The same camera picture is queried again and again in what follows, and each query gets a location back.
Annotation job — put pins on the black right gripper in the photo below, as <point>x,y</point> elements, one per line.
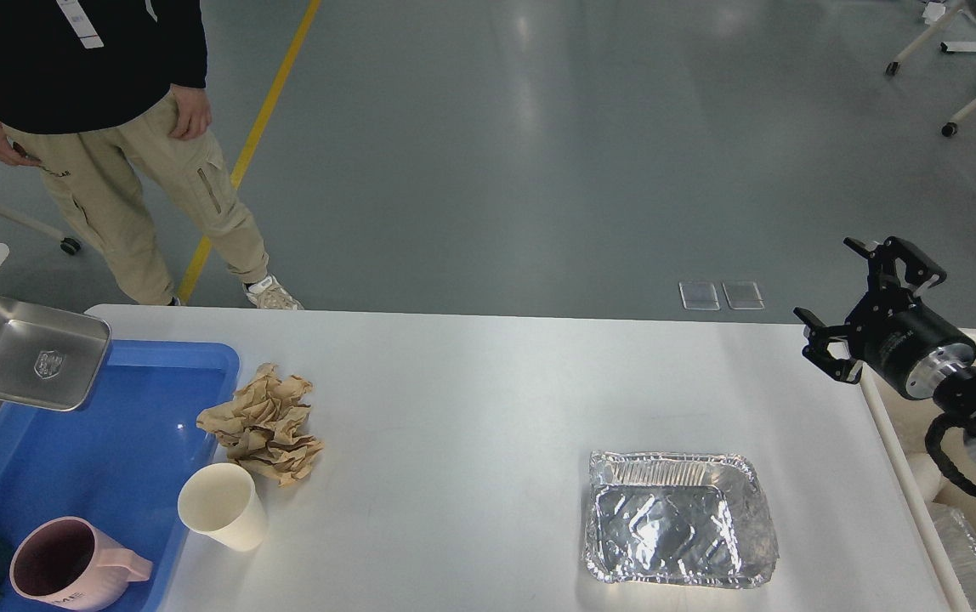
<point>911,347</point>

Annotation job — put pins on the square steel tray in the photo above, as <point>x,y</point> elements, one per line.
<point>49,358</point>

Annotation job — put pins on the pink mug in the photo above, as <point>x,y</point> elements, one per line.
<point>69,563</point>

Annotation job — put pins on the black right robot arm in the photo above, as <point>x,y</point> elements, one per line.
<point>951,436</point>

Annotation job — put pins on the person's right hand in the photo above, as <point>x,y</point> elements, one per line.
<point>12,157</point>

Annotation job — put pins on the person's left hand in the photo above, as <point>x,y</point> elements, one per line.
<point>194,112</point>

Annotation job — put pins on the cream plastic bin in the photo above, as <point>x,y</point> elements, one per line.
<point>902,425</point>

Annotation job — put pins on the clear floor plate right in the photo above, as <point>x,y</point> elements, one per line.
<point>743,295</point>

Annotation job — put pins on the clear floor plate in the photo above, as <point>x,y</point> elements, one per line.
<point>699,296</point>
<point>743,295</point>

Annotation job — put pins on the clear floor plate left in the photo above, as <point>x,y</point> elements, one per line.
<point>699,296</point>

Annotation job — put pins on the blue plastic tray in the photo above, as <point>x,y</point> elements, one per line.
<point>121,460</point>

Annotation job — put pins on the aluminium foil tray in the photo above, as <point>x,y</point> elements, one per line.
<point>678,518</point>

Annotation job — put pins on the person in black top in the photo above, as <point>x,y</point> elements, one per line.
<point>85,88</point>

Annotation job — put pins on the clear plastic bag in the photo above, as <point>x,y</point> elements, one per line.
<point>959,542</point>

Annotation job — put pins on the cream paper cup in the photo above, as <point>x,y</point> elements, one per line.
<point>221,501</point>

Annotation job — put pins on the crumpled brown paper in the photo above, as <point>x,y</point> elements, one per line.
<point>262,426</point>

